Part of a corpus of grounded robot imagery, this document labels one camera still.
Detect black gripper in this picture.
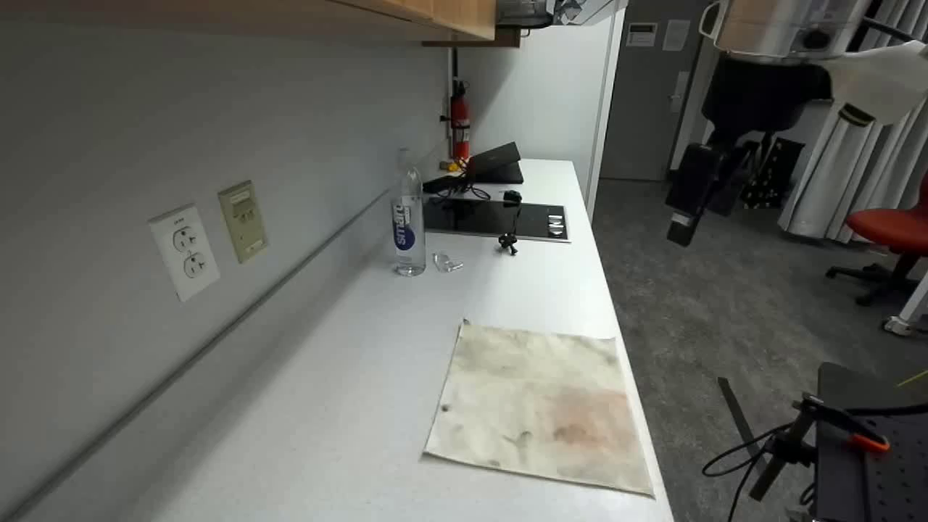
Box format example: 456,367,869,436
663,54,834,249

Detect black coiled cable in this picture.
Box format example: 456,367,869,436
424,181,493,204

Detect orange handled clamp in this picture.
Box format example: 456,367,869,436
792,392,897,460

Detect grey door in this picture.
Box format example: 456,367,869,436
601,0,720,184

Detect white paper sign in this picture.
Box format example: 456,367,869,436
623,19,662,49
662,17,694,52

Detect stained beige cloth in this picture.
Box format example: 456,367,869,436
420,316,659,497

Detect red office chair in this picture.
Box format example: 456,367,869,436
824,173,928,309

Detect black floor bar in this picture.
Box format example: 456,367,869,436
717,373,763,458

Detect wooden upper cabinet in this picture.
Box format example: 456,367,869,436
0,0,525,49

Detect white stand leg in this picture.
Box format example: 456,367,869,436
881,274,928,338

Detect beige wall switch plate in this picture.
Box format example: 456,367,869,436
215,177,273,267

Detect clear plastic water bottle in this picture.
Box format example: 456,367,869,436
389,145,428,278

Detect red fire extinguisher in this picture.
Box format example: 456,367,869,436
440,78,476,167

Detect white wall power outlet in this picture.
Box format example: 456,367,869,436
147,202,224,305

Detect thin black cables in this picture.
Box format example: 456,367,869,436
699,413,805,522

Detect black tripod cable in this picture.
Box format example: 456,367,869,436
498,187,525,241

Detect black tool tray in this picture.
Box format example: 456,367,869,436
420,197,570,244

